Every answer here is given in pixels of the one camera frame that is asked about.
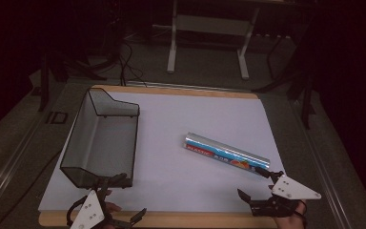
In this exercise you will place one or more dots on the white board mat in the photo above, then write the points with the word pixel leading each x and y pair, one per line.
pixel 178 178

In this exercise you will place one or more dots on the black metal stand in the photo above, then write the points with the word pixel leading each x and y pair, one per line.
pixel 306 105
pixel 44 89

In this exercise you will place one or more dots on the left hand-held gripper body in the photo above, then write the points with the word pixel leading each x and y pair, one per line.
pixel 89 211

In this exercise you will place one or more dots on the white metal stand frame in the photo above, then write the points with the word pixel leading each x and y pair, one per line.
pixel 171 47

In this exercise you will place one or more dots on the person's right hand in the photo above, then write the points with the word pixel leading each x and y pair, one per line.
pixel 294 221

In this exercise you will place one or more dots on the person's left hand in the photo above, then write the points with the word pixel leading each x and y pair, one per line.
pixel 111 208

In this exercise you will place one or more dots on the grey metal rail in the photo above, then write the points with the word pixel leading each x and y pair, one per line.
pixel 327 171
pixel 9 162

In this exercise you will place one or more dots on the plastic wrap roll box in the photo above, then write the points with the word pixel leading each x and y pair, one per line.
pixel 225 152

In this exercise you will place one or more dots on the black rectangular bracket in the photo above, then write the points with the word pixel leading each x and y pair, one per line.
pixel 49 117

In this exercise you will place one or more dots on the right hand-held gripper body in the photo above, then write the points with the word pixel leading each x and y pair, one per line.
pixel 290 189

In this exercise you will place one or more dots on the black mesh basket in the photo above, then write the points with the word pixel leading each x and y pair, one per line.
pixel 103 143

